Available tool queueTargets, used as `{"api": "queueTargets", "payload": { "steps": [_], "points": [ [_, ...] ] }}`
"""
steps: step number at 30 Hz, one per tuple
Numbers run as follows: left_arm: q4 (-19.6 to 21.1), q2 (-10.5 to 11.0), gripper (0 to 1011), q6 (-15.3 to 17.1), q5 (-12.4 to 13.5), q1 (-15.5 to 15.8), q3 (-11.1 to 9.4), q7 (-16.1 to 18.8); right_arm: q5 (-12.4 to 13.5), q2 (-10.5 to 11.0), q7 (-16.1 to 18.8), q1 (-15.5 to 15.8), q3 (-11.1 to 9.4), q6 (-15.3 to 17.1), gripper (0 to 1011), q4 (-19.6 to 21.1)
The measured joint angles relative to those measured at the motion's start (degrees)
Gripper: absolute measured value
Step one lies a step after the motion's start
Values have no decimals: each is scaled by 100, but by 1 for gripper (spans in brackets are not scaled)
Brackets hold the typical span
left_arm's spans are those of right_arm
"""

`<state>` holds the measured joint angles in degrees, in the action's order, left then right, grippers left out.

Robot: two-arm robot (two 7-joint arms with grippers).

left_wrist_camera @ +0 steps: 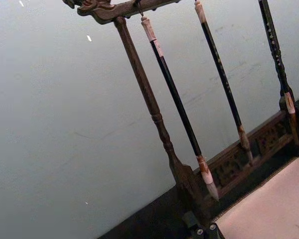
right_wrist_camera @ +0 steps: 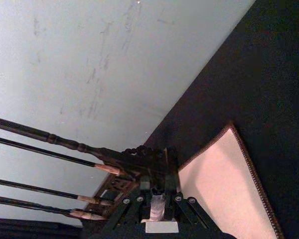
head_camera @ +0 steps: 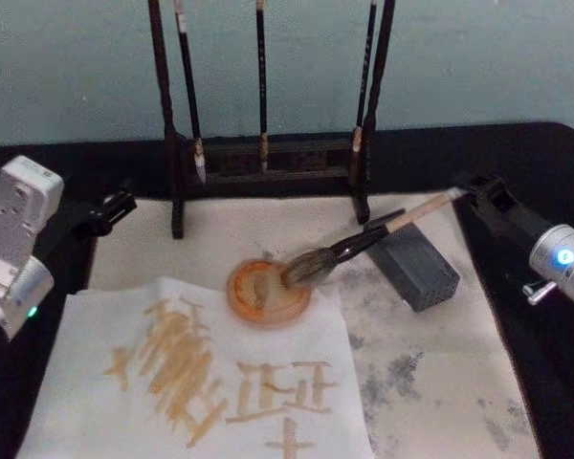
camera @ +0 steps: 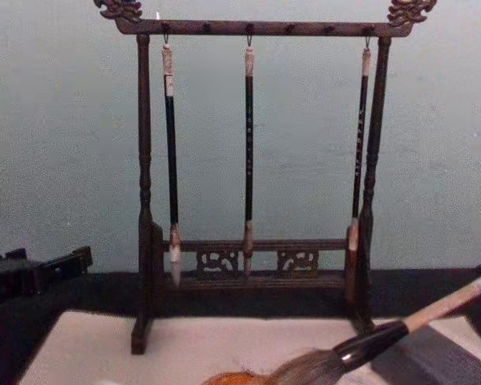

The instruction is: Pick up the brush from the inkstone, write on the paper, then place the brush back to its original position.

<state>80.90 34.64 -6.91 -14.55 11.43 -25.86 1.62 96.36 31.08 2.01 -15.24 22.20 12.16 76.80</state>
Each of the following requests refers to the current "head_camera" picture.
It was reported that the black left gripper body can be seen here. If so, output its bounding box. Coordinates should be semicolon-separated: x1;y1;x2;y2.
32;201;97;270

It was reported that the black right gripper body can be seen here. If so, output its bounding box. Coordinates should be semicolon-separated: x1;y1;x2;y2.
472;192;550;263

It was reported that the large bamboo-handled calligraphy brush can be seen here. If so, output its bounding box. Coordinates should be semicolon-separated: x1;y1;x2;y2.
280;186;464;291

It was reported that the black table cloth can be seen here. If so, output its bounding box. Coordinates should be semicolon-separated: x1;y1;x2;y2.
0;121;574;459

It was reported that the dark grey rectangular block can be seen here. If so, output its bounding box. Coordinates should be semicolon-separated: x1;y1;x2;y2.
364;222;462;314

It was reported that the black brush with white tip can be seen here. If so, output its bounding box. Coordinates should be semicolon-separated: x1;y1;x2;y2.
172;0;208;186

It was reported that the dark wooden brush rack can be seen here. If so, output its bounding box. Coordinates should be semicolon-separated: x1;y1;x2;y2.
146;0;397;241

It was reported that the black hanging calligraphy brush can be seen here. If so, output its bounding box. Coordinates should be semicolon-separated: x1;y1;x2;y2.
254;0;270;174
350;0;379;155

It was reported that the round orange ink dish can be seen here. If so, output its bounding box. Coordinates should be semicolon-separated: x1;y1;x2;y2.
226;257;314;329

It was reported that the cream stained felt mat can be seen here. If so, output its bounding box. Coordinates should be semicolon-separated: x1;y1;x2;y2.
77;189;545;459

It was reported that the white paper with tan strokes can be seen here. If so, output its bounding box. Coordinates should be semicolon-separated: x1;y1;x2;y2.
16;275;377;459

